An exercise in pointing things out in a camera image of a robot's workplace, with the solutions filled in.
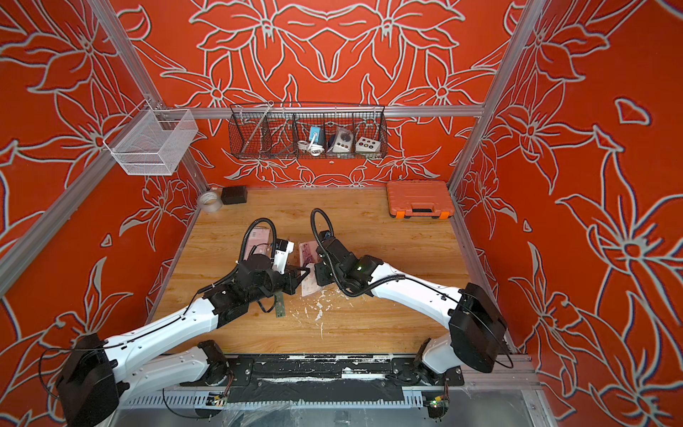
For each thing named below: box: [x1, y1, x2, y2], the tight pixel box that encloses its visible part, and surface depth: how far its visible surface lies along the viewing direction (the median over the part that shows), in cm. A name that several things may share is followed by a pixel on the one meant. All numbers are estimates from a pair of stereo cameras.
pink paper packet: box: [298, 240, 323, 298], surface depth 78 cm
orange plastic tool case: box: [386, 179, 456, 220], surface depth 110 cm
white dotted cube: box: [354, 136, 381, 154], surface depth 96 cm
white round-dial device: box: [331, 127, 354, 154], surface depth 93 cm
